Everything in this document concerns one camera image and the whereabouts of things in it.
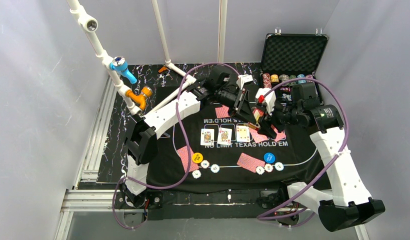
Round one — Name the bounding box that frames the red card mat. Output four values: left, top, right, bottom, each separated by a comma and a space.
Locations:
249, 129, 269, 143

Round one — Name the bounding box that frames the playing card deck box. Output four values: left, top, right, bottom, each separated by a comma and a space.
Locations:
251, 107, 265, 129

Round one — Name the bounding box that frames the blue small blind button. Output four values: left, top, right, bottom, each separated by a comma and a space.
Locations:
263, 152, 276, 164

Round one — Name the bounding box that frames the queen of hearts card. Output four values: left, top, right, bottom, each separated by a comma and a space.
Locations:
217, 127, 233, 146

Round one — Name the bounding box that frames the red card player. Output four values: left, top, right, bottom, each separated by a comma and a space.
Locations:
176, 145, 199, 172
236, 153, 266, 173

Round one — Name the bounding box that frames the white chip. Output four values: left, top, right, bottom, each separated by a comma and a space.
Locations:
264, 163, 274, 173
255, 166, 265, 175
200, 160, 210, 169

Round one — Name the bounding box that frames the light blue chip row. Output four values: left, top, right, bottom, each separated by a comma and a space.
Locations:
210, 164, 220, 174
274, 162, 285, 172

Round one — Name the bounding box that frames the jack of clubs card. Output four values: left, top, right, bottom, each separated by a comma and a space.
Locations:
200, 128, 215, 146

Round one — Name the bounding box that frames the yellow big blind button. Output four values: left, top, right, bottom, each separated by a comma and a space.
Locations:
191, 152, 204, 164

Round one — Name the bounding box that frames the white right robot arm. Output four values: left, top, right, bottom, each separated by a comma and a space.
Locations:
255, 82, 386, 232

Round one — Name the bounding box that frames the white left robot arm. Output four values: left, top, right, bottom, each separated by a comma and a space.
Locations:
119, 71, 232, 196

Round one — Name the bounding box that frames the red poker chip stack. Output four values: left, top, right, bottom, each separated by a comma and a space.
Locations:
262, 73, 272, 89

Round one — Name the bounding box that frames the light blue chip stack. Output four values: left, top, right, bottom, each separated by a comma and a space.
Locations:
297, 74, 307, 84

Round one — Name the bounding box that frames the grey poker chip stack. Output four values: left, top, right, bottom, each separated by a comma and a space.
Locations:
279, 74, 290, 82

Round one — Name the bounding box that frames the yellow poker chip stack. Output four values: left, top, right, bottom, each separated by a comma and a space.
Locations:
270, 74, 280, 84

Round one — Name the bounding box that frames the black poker chip case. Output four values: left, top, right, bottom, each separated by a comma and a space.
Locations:
260, 33, 329, 87

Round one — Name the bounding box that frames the black poker table mat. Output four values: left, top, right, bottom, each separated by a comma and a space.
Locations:
147, 103, 324, 193

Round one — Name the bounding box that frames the orange plastic faucet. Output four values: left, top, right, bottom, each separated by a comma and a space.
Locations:
125, 86, 153, 111

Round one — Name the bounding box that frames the blue plastic faucet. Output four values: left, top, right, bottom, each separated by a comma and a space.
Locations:
109, 56, 138, 85

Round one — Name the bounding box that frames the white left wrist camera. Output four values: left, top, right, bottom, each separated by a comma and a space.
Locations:
236, 74, 254, 90

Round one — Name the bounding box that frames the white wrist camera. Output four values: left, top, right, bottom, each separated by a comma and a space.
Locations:
255, 88, 277, 115
236, 74, 254, 90

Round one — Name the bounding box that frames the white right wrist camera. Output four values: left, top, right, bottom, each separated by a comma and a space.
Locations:
255, 88, 277, 115

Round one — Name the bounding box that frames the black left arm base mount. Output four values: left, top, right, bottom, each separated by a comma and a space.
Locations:
111, 189, 164, 230

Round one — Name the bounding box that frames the white PVC pipe frame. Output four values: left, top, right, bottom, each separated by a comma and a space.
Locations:
65, 0, 228, 118

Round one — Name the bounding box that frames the aluminium frame rail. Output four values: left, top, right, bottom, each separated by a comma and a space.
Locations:
55, 82, 369, 240

